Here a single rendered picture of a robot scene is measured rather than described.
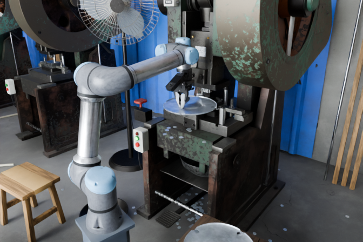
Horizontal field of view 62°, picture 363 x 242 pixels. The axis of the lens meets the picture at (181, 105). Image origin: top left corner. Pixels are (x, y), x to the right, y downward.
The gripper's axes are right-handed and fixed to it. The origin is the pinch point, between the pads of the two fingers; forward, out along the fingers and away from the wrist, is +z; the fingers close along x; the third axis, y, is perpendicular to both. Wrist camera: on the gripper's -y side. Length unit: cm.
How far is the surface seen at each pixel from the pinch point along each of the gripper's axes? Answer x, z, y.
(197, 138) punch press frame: -10.3, 15.9, 1.7
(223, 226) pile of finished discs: -41, 40, -22
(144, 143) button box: 20.2, 24.8, -7.8
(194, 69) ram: 1.9, -17.3, 14.2
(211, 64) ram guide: -9.5, -21.5, 13.6
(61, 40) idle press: 131, -23, 14
